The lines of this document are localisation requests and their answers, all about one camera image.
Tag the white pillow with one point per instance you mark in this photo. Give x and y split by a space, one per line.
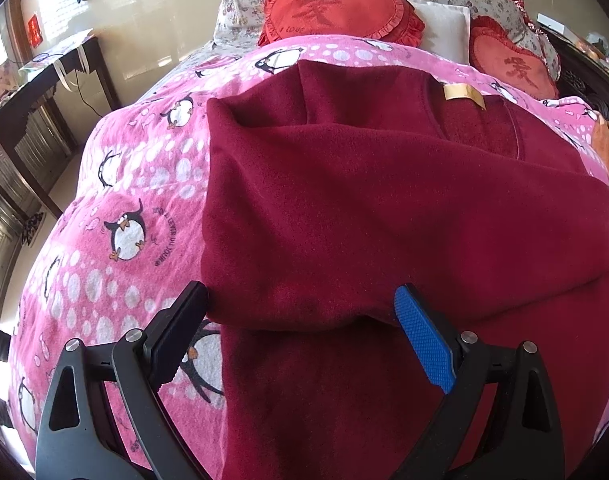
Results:
444 25

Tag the large red heart cushion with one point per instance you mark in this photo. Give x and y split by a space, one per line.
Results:
329 10

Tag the patterned paper sheet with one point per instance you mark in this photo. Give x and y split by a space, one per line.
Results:
59 52

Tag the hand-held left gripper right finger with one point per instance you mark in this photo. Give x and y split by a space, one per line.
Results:
424 340

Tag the small red heart cushion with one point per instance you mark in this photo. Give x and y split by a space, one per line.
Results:
509 65

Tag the dark wooden desk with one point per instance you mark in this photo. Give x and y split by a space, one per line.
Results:
49 80

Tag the red paper wall decoration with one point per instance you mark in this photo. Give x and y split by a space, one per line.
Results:
35 32

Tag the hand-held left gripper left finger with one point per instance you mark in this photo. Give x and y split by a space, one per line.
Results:
177 330

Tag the pink penguin print blanket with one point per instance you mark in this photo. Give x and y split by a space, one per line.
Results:
134 185

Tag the maroon fleece garment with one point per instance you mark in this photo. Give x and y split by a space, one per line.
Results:
359 210

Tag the dark carved wooden headboard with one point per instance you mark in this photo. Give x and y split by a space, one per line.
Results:
579 80

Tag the red patterned cloth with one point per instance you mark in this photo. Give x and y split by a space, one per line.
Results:
515 6

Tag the patterned cardboard box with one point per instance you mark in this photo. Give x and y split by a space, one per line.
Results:
2 85

